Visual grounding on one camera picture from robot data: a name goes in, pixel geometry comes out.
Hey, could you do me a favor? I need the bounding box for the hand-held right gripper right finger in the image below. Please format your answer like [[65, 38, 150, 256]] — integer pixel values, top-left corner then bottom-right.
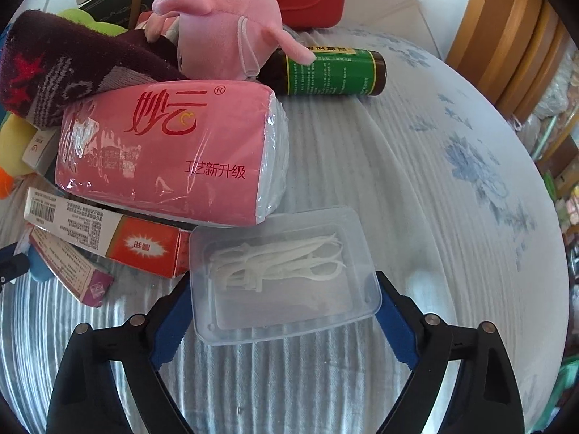
[[373, 271, 528, 434]]

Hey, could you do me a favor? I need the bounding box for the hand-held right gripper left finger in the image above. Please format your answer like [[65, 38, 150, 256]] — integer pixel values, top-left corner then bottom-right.
[[45, 276, 195, 434]]

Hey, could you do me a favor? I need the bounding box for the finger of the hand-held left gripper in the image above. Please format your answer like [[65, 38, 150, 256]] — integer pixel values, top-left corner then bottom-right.
[[0, 243, 30, 286]]

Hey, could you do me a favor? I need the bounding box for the clear plastic box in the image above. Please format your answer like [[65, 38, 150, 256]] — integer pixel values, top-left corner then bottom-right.
[[189, 205, 383, 346]]

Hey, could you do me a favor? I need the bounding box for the bundle of white floss picks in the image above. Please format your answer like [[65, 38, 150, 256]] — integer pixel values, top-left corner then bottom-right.
[[209, 233, 349, 292]]

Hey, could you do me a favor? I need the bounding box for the blue pink packet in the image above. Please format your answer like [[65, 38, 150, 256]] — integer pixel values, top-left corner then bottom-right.
[[25, 235, 55, 283]]

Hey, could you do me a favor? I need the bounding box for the purple end medicine box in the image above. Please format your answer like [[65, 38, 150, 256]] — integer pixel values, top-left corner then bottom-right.
[[28, 225, 115, 305]]

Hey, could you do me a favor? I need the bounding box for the red white medicine box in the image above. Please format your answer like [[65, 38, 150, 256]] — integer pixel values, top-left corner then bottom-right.
[[25, 187, 191, 278]]

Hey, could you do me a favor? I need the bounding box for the white blue medicine box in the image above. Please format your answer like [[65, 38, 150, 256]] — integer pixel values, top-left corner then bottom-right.
[[22, 129, 62, 177]]

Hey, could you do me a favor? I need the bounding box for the yellow duck plush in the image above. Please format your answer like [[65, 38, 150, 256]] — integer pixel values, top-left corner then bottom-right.
[[0, 113, 39, 200]]

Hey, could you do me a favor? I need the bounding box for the blue floral round mattress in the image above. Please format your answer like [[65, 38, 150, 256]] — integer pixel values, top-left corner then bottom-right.
[[0, 25, 571, 434]]

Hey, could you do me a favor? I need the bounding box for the large pink tissue pack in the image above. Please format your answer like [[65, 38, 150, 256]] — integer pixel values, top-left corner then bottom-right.
[[54, 79, 290, 227]]

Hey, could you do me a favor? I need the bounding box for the dark maroon cloth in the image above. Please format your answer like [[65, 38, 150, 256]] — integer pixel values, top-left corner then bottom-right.
[[0, 10, 191, 127]]

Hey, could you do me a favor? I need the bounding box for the white plastic bag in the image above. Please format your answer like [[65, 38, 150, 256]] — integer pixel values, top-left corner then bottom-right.
[[516, 115, 544, 150]]

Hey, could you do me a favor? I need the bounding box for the green frog plush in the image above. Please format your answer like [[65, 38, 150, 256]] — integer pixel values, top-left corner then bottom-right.
[[56, 8, 130, 37]]

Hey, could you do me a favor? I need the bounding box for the blue shirt pink pig plush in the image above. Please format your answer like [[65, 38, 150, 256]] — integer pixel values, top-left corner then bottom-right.
[[145, 0, 316, 82]]

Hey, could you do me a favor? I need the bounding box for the white padded headboard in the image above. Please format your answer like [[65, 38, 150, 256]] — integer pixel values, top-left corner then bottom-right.
[[344, 0, 480, 61]]

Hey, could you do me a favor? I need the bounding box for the wooden headboard frame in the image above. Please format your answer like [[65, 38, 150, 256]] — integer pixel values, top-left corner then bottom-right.
[[445, 0, 571, 123]]

